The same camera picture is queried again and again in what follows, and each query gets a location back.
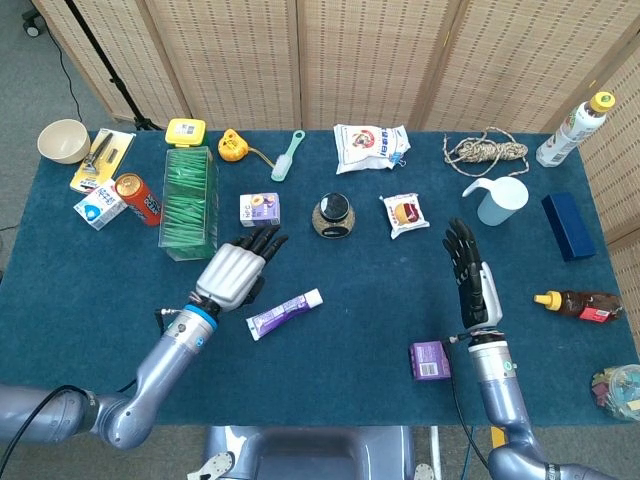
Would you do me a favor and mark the beige bowl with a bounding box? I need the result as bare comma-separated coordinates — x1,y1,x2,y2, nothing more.
37,118,92,165

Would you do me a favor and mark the purple white tube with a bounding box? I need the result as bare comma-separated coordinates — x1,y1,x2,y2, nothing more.
245,288,324,342

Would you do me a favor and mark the dark blue box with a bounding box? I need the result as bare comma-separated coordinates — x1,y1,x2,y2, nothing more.
541,192,598,263

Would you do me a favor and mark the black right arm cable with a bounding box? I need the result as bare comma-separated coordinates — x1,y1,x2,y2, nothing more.
442,333,489,471

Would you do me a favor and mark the metal table leg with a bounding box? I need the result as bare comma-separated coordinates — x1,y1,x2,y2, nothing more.
429,425,444,480

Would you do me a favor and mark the brown honey bottle yellow cap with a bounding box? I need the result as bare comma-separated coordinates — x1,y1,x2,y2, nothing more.
533,289,625,325

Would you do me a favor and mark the razor in yellow package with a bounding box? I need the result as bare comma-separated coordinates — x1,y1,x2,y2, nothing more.
69,128,137,195

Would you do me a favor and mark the black caster wheel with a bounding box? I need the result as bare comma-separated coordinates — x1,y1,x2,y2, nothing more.
22,10,44,38

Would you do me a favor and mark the red soda can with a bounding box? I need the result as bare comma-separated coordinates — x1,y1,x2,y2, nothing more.
114,172,163,227

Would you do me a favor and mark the white blue milk carton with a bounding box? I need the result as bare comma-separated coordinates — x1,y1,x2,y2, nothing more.
73,179,128,232

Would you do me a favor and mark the coil of beige rope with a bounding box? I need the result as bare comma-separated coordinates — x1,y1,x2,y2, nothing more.
442,126,530,179

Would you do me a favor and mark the green white brush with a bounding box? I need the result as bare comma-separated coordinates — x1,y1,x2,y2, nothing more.
270,129,307,183

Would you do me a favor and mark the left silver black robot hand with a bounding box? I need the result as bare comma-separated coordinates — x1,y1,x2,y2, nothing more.
194,224,290,314

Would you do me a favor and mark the drink bottle with yellow cap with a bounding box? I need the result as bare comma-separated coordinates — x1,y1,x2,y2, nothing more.
535,91,617,169

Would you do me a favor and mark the jar of colourful clips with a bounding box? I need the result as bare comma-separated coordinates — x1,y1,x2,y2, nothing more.
589,363,640,421

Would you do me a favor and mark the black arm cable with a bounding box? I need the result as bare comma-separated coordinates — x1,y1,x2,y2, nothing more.
0,307,184,456
442,333,489,471

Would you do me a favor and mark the clear box of green packets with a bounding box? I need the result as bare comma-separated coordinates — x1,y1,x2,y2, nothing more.
157,145,220,262

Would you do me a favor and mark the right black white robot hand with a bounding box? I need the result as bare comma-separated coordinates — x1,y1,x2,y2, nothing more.
442,217,504,331

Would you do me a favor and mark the white snack bag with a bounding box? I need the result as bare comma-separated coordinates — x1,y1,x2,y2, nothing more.
333,123,412,176

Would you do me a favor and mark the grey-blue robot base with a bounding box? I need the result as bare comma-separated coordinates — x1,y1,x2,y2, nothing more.
187,424,436,480

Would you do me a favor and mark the yellow lidded container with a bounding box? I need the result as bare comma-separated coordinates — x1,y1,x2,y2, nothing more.
164,117,208,149

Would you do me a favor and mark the light blue pitcher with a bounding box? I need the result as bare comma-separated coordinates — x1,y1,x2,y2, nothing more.
461,176,530,227

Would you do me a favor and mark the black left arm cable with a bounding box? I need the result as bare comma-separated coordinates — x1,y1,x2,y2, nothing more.
0,307,184,456

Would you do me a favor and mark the purple white juice carton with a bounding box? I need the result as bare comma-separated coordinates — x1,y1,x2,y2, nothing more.
239,192,281,228

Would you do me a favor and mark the yellow tape measure with cord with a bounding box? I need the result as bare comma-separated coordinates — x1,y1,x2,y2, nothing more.
217,128,276,169

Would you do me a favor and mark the blue table cloth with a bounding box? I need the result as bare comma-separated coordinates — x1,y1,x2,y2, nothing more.
0,129,640,429

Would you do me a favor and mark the small cake packet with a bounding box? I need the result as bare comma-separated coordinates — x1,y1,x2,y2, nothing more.
378,192,431,240

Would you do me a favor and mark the glass jar with black lid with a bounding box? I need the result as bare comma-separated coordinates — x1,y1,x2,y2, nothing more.
311,192,357,240

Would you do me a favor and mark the purple box with barcode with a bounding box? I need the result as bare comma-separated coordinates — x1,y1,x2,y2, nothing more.
408,340,454,383

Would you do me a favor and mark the black tripod stand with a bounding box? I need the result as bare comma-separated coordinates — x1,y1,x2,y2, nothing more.
62,0,164,132

